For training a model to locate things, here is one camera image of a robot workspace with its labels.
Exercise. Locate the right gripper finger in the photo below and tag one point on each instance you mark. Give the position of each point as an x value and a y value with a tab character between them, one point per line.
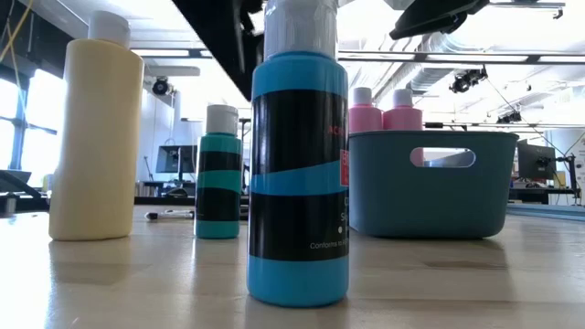
434	16

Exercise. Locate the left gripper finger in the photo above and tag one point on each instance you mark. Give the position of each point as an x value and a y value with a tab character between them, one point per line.
219	36

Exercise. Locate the pink paint bottle white cap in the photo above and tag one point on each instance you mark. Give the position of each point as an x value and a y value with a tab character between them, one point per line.
365	119
402	119

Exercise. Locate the teal paint bottle black label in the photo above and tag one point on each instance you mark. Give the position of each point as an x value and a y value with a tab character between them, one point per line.
218	183

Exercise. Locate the large yellow paint bottle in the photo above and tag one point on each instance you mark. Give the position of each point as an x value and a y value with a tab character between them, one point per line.
96	137

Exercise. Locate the light blue paint bottle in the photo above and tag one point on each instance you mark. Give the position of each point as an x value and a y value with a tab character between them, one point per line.
297	137

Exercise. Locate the black computer monitor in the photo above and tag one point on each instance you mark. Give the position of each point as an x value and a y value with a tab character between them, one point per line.
535	160
166	159

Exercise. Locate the black pen on table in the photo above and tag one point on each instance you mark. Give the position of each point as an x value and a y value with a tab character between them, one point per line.
171	215

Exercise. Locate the blue-grey plastic bin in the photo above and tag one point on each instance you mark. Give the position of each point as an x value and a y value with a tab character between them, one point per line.
388	196

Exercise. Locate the dark office desk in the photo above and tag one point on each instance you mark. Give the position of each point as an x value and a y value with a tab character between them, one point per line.
530	194

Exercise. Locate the grey-blue bench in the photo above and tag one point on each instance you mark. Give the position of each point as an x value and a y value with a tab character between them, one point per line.
557	212

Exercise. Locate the silver ventilation duct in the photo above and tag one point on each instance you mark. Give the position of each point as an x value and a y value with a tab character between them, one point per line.
427	80

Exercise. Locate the black ceiling camera rig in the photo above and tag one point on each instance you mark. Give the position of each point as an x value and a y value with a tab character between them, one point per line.
466	81

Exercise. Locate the round black ceiling camera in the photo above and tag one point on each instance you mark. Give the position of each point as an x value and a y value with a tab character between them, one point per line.
161	86

